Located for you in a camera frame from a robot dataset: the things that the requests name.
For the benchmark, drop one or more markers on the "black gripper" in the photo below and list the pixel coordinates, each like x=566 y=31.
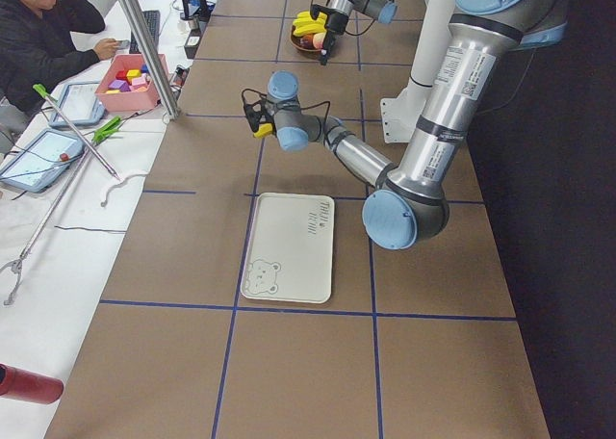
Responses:
x=331 y=21
x=268 y=116

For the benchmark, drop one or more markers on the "yellow banana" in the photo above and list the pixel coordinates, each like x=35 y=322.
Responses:
x=263 y=130
x=306 y=14
x=303 y=26

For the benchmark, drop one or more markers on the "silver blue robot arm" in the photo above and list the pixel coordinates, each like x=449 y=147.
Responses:
x=461 y=43
x=382 y=11

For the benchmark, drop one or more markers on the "brown wicker basket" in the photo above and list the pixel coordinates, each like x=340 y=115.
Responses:
x=303 y=44

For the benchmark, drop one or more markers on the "pink white peach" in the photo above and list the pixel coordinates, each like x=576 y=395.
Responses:
x=318 y=40

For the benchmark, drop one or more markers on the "white hook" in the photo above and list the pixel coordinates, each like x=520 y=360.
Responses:
x=117 y=182

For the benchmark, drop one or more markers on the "pink bin of blocks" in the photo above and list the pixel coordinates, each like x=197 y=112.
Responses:
x=128 y=85

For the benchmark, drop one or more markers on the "white bear tray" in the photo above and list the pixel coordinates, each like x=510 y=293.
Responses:
x=290 y=249

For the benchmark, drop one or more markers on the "green clip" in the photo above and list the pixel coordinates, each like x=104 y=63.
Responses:
x=105 y=131

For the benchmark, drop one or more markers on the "blue teach pendant far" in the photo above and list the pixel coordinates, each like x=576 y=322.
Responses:
x=80 y=104

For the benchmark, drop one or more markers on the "blue teach pendant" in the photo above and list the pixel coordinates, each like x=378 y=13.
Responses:
x=42 y=161
x=80 y=104

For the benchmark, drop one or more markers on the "blue teach pendant near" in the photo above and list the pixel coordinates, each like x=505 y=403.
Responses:
x=42 y=161

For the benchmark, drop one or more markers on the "person in black hoodie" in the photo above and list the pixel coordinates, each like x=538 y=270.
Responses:
x=37 y=47

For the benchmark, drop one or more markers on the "red bottle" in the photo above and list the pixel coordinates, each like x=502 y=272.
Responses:
x=18 y=384

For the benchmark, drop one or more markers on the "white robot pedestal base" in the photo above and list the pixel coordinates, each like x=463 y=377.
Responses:
x=399 y=115

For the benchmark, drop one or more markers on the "aluminium frame post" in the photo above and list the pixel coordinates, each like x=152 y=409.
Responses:
x=158 y=71

